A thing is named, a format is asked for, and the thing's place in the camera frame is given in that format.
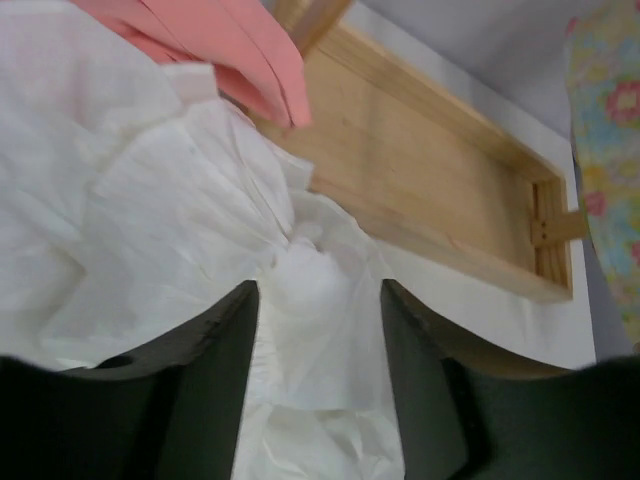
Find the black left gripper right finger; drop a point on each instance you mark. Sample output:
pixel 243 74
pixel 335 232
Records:
pixel 469 409

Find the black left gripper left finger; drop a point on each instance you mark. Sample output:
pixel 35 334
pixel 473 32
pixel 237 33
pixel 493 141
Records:
pixel 168 409

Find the white skirt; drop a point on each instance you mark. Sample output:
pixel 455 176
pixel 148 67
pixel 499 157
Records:
pixel 134 197

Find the floral patterned skirt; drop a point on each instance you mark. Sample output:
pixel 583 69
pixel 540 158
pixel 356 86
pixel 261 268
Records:
pixel 602 81

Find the wooden clothes rack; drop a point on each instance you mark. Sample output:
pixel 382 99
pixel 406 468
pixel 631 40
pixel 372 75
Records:
pixel 417 166

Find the pink garment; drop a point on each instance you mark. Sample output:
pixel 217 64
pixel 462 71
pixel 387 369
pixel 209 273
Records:
pixel 255 61

